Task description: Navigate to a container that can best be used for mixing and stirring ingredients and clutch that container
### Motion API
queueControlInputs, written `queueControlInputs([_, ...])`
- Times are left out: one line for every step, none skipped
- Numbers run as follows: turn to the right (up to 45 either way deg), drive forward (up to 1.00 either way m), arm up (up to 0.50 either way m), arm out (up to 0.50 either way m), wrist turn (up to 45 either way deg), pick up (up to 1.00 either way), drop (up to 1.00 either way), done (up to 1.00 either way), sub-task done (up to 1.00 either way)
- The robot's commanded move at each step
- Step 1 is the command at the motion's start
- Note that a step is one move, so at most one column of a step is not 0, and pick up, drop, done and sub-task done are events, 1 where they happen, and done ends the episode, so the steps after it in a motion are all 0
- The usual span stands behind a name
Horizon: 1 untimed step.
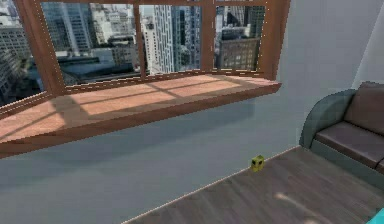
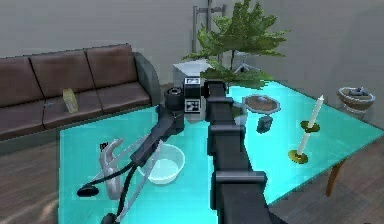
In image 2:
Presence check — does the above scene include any clear white mixing bowl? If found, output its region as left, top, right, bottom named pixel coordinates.
left=137, top=143, right=186, bottom=185

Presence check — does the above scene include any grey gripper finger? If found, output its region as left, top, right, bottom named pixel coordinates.
left=76, top=161, right=138, bottom=199
left=100, top=165, right=140, bottom=224

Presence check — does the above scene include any small dark cube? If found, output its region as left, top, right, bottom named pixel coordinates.
left=256, top=115, right=274, bottom=135

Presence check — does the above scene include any yellow box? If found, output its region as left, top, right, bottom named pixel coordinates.
left=62, top=87, right=80, bottom=114

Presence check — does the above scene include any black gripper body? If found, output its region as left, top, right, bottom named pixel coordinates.
left=129, top=86, right=186, bottom=168

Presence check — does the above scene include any grey metal coat stand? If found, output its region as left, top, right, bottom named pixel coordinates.
left=191, top=0, right=228, bottom=65

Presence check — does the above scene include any white square plant pot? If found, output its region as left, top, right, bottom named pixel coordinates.
left=172, top=58, right=214, bottom=88

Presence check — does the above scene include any white tripod stand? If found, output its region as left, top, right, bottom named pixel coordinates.
left=233, top=61, right=262, bottom=75

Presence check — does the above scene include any green house plant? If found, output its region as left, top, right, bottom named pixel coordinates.
left=182, top=0, right=291, bottom=90

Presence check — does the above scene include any brown round stone bowl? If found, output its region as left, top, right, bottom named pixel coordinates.
left=336, top=85, right=377, bottom=115

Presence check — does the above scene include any brown round plate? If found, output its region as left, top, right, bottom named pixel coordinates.
left=242, top=94, right=282, bottom=115

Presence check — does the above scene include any brass candle holder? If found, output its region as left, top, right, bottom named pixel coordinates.
left=299, top=120, right=321, bottom=134

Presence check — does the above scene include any white candle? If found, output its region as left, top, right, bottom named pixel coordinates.
left=307, top=94, right=325, bottom=130

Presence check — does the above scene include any cyan glass table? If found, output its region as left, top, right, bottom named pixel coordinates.
left=58, top=79, right=384, bottom=224

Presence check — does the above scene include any brown leather sofa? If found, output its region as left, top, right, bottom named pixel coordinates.
left=0, top=43, right=162, bottom=143

